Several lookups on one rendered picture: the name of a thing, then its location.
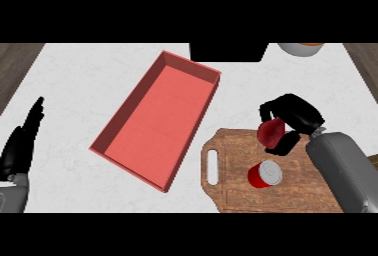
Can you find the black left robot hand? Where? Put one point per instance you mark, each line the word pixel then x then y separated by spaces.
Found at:
pixel 22 143

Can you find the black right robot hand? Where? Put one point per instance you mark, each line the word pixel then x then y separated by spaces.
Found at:
pixel 300 113

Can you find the dark red pear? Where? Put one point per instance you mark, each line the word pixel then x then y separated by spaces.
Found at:
pixel 270 131

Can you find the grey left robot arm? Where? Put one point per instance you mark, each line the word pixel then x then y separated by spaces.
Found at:
pixel 12 195

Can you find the brown wooden cutting board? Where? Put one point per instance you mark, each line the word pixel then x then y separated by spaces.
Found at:
pixel 275 186

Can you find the red open box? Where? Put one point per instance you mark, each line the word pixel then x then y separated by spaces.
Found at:
pixel 157 121

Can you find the pale grey bowl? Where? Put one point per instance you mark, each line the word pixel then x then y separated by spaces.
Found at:
pixel 300 49

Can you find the red can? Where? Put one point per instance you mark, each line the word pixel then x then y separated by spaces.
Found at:
pixel 263 175

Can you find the black appliance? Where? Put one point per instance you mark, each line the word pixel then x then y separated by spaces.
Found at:
pixel 228 51

